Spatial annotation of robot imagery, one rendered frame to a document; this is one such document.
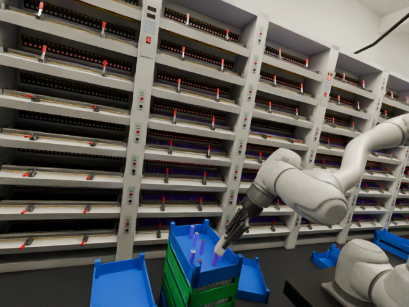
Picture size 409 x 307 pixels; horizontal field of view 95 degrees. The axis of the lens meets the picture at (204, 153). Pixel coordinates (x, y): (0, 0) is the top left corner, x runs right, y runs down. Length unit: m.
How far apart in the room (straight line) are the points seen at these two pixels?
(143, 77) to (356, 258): 1.34
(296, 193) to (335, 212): 0.09
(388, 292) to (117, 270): 1.05
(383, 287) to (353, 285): 0.12
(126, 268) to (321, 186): 0.88
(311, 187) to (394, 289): 0.58
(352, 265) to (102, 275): 1.07
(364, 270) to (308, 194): 0.62
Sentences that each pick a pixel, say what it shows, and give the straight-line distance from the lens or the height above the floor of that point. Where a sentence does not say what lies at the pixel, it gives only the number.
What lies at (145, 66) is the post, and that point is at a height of 1.23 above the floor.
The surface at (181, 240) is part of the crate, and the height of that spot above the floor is 0.40.
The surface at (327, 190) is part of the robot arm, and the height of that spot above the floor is 0.83.
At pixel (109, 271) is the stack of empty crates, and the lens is 1.06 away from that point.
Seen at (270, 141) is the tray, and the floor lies 0.92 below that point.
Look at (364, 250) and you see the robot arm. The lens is 1.10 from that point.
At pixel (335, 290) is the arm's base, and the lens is 1.21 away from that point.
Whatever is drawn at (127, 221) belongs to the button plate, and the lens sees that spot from 1.32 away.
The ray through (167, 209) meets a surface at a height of 0.37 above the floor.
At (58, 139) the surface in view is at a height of 0.76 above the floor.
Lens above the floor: 0.92
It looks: 7 degrees down
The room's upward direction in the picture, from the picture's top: 9 degrees clockwise
